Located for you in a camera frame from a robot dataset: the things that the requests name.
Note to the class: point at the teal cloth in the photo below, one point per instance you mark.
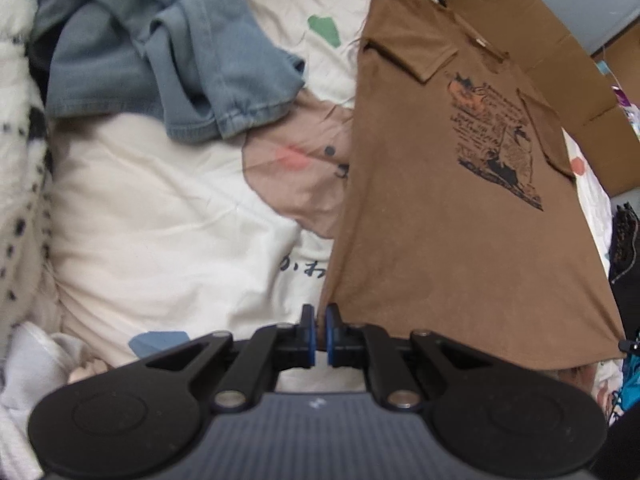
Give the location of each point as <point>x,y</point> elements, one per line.
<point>632,375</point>

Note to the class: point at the brown cardboard sheet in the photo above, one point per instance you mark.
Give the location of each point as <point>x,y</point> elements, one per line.
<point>550,35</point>

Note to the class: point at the brown printed t-shirt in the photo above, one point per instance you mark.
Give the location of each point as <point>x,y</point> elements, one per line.
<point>425,235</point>

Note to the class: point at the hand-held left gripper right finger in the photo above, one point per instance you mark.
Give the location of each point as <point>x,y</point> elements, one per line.
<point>330,345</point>

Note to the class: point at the colourful plastic wrapper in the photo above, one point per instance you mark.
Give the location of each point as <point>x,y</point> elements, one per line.
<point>627,105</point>

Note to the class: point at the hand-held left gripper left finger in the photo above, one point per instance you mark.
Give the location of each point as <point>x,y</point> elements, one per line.
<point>311,345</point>

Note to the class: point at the white fluffy spotted blanket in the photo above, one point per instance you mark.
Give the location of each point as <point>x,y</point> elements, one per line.
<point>20,160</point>

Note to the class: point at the leopard print dark cloth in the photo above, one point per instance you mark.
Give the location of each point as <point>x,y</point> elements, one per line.
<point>625,240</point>

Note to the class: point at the white terry cloth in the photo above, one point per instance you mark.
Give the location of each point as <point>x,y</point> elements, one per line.
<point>30,385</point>

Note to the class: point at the dark grey garment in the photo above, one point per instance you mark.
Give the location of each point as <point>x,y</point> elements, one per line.
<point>90,70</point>

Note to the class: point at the white blanket with coloured shapes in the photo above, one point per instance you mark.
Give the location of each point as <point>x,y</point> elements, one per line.
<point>150,210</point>

